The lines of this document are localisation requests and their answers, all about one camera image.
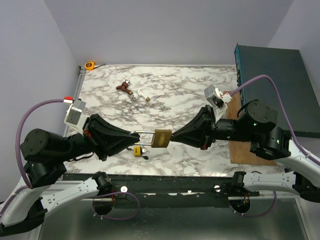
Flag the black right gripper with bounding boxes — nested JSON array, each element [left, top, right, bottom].
[[169, 104, 254, 151]]

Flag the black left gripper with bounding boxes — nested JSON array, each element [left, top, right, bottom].
[[57, 112, 143, 162]]

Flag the long-shackle brass padlock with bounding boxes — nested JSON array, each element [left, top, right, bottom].
[[130, 129, 172, 148]]

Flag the yellow black padlock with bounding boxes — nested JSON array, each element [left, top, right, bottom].
[[126, 146, 149, 160]]

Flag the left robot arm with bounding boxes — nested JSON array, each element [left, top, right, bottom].
[[0, 114, 140, 237]]

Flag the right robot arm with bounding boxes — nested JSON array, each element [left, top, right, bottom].
[[171, 100, 320, 203]]

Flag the keys of yellow padlock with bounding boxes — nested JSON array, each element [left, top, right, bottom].
[[141, 147, 149, 154]]

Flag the wooden board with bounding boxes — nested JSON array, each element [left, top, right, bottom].
[[226, 93, 277, 167]]

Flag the white plastic tap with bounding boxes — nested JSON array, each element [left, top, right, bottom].
[[129, 88, 151, 102]]

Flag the brown plastic tap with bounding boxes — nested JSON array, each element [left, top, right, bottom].
[[115, 79, 133, 96]]

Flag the orange tape measure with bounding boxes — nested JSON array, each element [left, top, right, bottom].
[[84, 61, 106, 71]]

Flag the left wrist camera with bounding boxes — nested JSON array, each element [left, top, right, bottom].
[[63, 96, 87, 134]]

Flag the black front rail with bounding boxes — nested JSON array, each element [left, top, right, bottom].
[[61, 173, 261, 210]]

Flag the blue network switch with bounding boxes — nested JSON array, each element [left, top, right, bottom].
[[234, 44, 320, 139]]

